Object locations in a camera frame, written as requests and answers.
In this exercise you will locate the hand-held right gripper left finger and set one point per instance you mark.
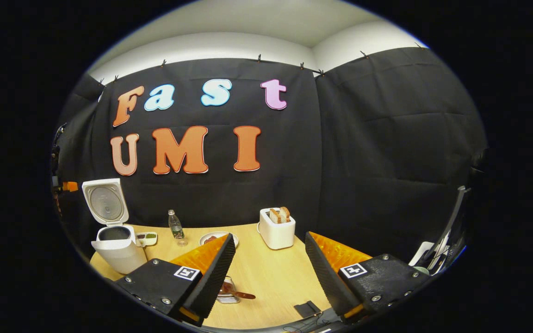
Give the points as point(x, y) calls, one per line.
point(215, 277)

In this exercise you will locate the white rice cooker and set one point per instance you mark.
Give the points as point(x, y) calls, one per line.
point(118, 256)

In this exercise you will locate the small white seasoning dish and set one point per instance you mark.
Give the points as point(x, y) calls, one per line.
point(148, 238)

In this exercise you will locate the toasted bread slice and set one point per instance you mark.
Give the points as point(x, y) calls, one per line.
point(285, 213)
point(275, 216)

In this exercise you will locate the clear plastic water bottle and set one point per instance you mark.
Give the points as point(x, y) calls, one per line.
point(176, 229)

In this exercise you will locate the red meat piece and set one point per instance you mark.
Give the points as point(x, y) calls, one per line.
point(210, 239)

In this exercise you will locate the brown wooden spoon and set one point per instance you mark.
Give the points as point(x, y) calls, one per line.
point(243, 295)

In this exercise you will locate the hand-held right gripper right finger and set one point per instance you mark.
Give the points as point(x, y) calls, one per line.
point(326, 277)

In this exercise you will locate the white oval plate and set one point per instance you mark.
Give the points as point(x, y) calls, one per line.
point(211, 243)

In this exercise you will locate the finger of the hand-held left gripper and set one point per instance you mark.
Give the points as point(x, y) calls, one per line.
point(70, 186)

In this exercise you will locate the black table clamp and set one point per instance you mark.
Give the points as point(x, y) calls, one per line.
point(307, 309)

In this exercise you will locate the white toaster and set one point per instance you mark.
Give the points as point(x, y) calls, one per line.
point(275, 236)

